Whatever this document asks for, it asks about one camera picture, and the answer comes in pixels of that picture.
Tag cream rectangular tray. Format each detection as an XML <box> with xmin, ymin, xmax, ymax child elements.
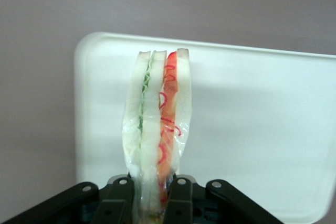
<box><xmin>73</xmin><ymin>31</ymin><xmax>336</xmax><ymax>222</ymax></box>

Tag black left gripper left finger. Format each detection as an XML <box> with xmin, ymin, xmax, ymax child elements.
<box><xmin>0</xmin><ymin>176</ymin><xmax>135</xmax><ymax>224</ymax></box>

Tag plastic sandwich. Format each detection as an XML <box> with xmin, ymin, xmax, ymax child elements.
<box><xmin>121</xmin><ymin>48</ymin><xmax>194</xmax><ymax>224</ymax></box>

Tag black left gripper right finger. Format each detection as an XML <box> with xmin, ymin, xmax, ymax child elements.
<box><xmin>163</xmin><ymin>174</ymin><xmax>286</xmax><ymax>224</ymax></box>

